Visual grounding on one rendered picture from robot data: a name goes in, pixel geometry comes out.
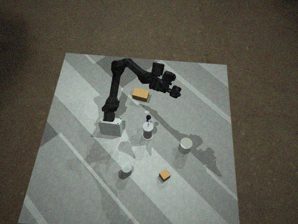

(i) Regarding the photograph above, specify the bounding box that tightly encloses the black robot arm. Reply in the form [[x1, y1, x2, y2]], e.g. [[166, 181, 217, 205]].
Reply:
[[102, 58, 176, 122]]

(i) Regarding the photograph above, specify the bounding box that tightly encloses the glass french press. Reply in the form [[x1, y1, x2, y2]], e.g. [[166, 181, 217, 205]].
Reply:
[[142, 115, 154, 141]]

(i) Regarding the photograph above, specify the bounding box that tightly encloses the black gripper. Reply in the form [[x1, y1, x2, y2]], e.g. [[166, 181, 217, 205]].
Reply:
[[149, 77, 181, 98]]

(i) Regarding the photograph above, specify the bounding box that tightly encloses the small orange-brown cube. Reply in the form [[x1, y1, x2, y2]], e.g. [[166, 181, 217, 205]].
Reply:
[[159, 169, 170, 182]]

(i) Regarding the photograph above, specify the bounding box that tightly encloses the tan cube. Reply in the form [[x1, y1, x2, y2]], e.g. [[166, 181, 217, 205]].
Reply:
[[132, 87, 150, 102]]

